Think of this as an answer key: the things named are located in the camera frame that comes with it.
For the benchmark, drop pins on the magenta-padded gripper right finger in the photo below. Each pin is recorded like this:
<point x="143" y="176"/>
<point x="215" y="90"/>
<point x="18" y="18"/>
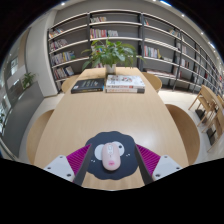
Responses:
<point x="163" y="166"/>

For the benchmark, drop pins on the small green background plant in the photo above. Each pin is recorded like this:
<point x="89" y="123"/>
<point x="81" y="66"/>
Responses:
<point x="28" y="80"/>

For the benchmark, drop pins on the white illustrated cover book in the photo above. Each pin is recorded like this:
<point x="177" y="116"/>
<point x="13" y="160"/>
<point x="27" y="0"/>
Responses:
<point x="125" y="81"/>

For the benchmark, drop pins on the black cartoon-face mouse pad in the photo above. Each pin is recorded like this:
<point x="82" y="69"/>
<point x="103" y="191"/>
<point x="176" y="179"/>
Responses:
<point x="128" y="160"/>

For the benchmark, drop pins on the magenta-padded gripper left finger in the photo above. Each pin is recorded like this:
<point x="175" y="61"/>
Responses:
<point x="61" y="166"/>

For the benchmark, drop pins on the green potted plant white pot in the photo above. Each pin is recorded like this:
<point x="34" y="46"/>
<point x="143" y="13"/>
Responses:
<point x="111" y="53"/>

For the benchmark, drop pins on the pink computer mouse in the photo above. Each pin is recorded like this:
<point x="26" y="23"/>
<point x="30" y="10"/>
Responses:
<point x="110" y="156"/>

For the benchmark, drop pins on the light wooden chairs group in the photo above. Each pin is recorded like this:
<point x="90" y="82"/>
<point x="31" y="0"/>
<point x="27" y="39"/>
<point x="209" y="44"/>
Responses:
<point x="210" y="110"/>

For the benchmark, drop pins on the grey wall bookshelf unit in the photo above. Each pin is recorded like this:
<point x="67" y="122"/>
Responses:
<point x="160" y="36"/>

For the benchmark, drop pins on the red-spined book under white book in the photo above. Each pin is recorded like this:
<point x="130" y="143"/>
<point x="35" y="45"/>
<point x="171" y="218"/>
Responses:
<point x="125" y="90"/>

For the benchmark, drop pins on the black hardcover book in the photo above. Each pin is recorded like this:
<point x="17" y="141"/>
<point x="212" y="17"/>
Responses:
<point x="87" y="85"/>

